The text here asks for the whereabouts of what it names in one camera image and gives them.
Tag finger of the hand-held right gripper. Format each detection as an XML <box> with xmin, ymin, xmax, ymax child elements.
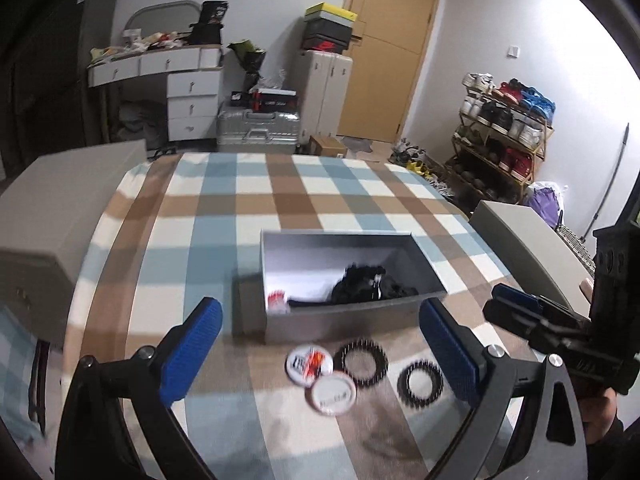
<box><xmin>482</xmin><ymin>300</ymin><xmax>593</xmax><ymax>361</ymax></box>
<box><xmin>491</xmin><ymin>283</ymin><xmax>593</xmax><ymax>333</ymax></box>

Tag checked bedding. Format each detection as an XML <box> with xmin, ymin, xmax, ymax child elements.
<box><xmin>0</xmin><ymin>304</ymin><xmax>52</xmax><ymax>442</ymax></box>

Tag beige upright suitcase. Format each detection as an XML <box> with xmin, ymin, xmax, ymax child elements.
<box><xmin>292</xmin><ymin>49</ymin><xmax>354</xmax><ymax>147</ymax></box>

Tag black bead bracelet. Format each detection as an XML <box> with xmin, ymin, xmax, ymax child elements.
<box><xmin>397</xmin><ymin>361</ymin><xmax>446</xmax><ymax>407</ymax></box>
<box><xmin>333</xmin><ymin>341</ymin><xmax>390</xmax><ymax>383</ymax></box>

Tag white desk with drawers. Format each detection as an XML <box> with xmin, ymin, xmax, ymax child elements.
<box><xmin>87</xmin><ymin>44</ymin><xmax>225</xmax><ymax>143</ymax></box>

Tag wooden door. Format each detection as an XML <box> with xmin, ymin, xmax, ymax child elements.
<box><xmin>337</xmin><ymin>0</ymin><xmax>446</xmax><ymax>144</ymax></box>

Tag yellow lid shoe box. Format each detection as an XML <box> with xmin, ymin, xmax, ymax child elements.
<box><xmin>303</xmin><ymin>3</ymin><xmax>359</xmax><ymax>24</ymax></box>

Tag black shoe box red mark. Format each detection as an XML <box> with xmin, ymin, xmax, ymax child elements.
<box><xmin>302</xmin><ymin>35</ymin><xmax>352</xmax><ymax>54</ymax></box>

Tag beige nightstand with drawers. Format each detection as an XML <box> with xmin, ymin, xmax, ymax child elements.
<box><xmin>0</xmin><ymin>140</ymin><xmax>147</xmax><ymax>348</ymax></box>

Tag metal mesh rack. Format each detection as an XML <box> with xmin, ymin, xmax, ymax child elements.
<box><xmin>556</xmin><ymin>224</ymin><xmax>599</xmax><ymax>273</ymax></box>

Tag checked blanket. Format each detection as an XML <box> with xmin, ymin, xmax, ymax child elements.
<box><xmin>62</xmin><ymin>152</ymin><xmax>541</xmax><ymax>480</ymax></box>

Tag small red round badge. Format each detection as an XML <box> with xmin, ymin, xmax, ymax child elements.
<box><xmin>267</xmin><ymin>289</ymin><xmax>292</xmax><ymax>316</ymax></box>

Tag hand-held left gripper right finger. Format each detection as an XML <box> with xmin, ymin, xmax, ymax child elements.
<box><xmin>418</xmin><ymin>297</ymin><xmax>589</xmax><ymax>480</ymax></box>

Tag wooden shoe rack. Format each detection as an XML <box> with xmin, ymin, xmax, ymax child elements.
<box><xmin>444</xmin><ymin>85</ymin><xmax>556</xmax><ymax>207</ymax></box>

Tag rows of shoes on rack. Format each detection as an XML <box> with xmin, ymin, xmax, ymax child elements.
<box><xmin>458</xmin><ymin>72</ymin><xmax>557</xmax><ymax>187</ymax></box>

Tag pile of shoes on floor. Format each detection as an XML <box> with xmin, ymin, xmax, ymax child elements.
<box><xmin>389</xmin><ymin>138</ymin><xmax>457</xmax><ymax>199</ymax></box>

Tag grey cardboard box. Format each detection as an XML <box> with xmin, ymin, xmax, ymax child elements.
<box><xmin>258</xmin><ymin>229</ymin><xmax>449</xmax><ymax>345</ymax></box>

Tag plain beige nightstand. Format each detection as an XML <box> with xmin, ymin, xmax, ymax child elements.
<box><xmin>468</xmin><ymin>199</ymin><xmax>597</xmax><ymax>312</ymax></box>

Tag person's right hand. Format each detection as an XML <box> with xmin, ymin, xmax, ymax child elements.
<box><xmin>581</xmin><ymin>386</ymin><xmax>627</xmax><ymax>447</ymax></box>

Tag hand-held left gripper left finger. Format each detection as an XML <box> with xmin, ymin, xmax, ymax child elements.
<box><xmin>55</xmin><ymin>296</ymin><xmax>225</xmax><ymax>480</ymax></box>

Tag purple bag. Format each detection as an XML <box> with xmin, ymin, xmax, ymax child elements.
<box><xmin>524</xmin><ymin>181</ymin><xmax>569</xmax><ymax>229</ymax></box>

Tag clutter of desk items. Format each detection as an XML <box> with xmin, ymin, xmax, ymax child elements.
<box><xmin>89</xmin><ymin>29</ymin><xmax>194</xmax><ymax>69</ymax></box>

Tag black paper bag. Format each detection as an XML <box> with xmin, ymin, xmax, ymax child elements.
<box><xmin>188</xmin><ymin>0</ymin><xmax>231</xmax><ymax>46</ymax></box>

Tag curved long metal rod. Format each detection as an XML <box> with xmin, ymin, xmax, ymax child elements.
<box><xmin>591</xmin><ymin>122</ymin><xmax>631</xmax><ymax>235</ymax></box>

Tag plain white round badge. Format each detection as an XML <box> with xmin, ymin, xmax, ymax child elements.
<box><xmin>306</xmin><ymin>372</ymin><xmax>359</xmax><ymax>417</ymax></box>

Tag arched mirror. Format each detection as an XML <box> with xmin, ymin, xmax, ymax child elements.
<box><xmin>122</xmin><ymin>0</ymin><xmax>204</xmax><ymax>47</ymax></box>

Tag brown cardboard box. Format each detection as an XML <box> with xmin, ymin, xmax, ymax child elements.
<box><xmin>308</xmin><ymin>134</ymin><xmax>347</xmax><ymax>159</ymax></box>

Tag dark wardrobe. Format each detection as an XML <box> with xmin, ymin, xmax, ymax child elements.
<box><xmin>0</xmin><ymin>0</ymin><xmax>96</xmax><ymax>181</ymax></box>

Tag black wrapped bouquet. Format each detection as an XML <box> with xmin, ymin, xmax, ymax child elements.
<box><xmin>227</xmin><ymin>38</ymin><xmax>268</xmax><ymax>92</ymax></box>

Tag black and red long box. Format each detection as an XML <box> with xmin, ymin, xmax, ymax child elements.
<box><xmin>249</xmin><ymin>87</ymin><xmax>299</xmax><ymax>111</ymax></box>

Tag round badge with red print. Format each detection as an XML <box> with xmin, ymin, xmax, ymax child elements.
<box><xmin>285</xmin><ymin>344</ymin><xmax>335</xmax><ymax>386</ymax></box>

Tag dark green shoe box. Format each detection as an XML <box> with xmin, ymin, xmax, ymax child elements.
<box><xmin>303</xmin><ymin>20</ymin><xmax>357</xmax><ymax>39</ymax></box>

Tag small black hair claw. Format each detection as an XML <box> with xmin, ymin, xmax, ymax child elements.
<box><xmin>372</xmin><ymin>280</ymin><xmax>420</xmax><ymax>302</ymax></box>

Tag grey cloth pile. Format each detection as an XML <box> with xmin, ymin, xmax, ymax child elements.
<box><xmin>119</xmin><ymin>99</ymin><xmax>169</xmax><ymax>144</ymax></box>

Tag large black hair claw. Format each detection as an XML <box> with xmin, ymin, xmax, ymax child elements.
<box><xmin>330</xmin><ymin>261</ymin><xmax>387</xmax><ymax>306</ymax></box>

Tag silver suitcase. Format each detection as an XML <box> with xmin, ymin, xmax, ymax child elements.
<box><xmin>216</xmin><ymin>108</ymin><xmax>304</xmax><ymax>154</ymax></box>

